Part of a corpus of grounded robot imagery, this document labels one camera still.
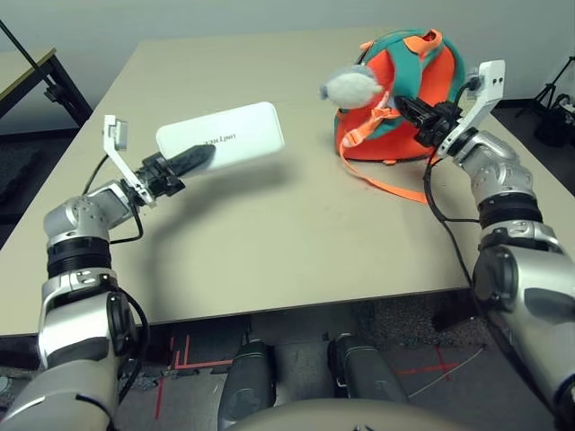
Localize black bag with bottles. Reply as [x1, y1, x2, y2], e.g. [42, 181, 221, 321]
[534, 92, 575, 147]

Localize dark left robot leg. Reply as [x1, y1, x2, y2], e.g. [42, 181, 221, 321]
[222, 339, 278, 423]

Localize dark robot leg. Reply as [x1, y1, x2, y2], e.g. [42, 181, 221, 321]
[327, 334, 410, 405]
[222, 339, 278, 423]

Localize black frame wooden side table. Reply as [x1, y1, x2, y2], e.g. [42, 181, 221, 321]
[0, 20, 93, 131]

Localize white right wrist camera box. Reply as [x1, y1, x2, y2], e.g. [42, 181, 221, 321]
[439, 59, 507, 156]

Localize white pencil case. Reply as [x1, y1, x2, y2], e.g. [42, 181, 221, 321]
[155, 101, 286, 172]

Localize dark right robot leg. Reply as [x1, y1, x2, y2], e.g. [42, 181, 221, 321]
[327, 334, 410, 405]

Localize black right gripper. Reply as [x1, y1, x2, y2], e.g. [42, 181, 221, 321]
[394, 94, 464, 146]

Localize teal and orange backpack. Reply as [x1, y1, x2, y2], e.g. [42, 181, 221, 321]
[334, 29, 468, 206]

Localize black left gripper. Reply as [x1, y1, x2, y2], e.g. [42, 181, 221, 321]
[136, 144, 217, 199]

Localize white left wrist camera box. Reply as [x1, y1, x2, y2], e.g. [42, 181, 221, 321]
[102, 114, 156, 208]

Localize gray plush charm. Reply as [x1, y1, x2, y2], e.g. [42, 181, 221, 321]
[318, 64, 391, 109]

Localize thin white floor cable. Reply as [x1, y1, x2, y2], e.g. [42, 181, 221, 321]
[408, 345, 489, 399]

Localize red floor tape lines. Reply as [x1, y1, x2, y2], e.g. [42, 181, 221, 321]
[155, 336, 234, 421]

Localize beige robot torso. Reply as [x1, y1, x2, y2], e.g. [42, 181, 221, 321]
[251, 397, 432, 431]

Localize red floor tape cross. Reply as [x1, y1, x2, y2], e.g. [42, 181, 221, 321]
[399, 347, 459, 383]

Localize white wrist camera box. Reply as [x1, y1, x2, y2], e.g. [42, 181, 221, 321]
[102, 114, 156, 208]
[439, 59, 507, 156]

